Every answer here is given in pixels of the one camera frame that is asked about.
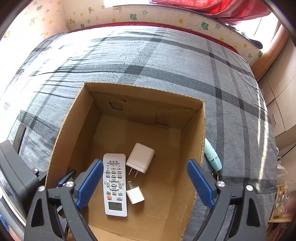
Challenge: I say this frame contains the teal cylindrical bottle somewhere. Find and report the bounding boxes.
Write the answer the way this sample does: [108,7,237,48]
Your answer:
[204,138,222,172]

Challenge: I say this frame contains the white air conditioner remote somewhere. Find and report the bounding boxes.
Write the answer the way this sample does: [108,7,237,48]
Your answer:
[102,153,127,217]

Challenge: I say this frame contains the small white charger plug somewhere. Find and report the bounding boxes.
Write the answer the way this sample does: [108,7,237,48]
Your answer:
[126,181,145,205]

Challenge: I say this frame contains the large white charger plug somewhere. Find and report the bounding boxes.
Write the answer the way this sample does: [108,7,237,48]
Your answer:
[126,143,155,174]

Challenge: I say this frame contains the brown cardboard box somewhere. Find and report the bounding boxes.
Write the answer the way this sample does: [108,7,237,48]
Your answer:
[46,82,205,240]

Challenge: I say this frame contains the white plastic bags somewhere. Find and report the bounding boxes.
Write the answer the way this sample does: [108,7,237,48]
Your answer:
[276,147,287,185]

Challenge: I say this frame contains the black smartphone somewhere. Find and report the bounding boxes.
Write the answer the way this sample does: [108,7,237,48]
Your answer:
[13,124,27,153]

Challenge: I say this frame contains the wooden shelf with snacks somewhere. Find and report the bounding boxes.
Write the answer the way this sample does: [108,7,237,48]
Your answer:
[269,184,295,223]

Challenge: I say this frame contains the beige wardrobe with drawers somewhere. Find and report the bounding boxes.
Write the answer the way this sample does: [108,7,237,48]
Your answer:
[259,39,296,158]

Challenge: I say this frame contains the red curtain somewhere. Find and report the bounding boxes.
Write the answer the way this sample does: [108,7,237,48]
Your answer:
[152,0,271,25]

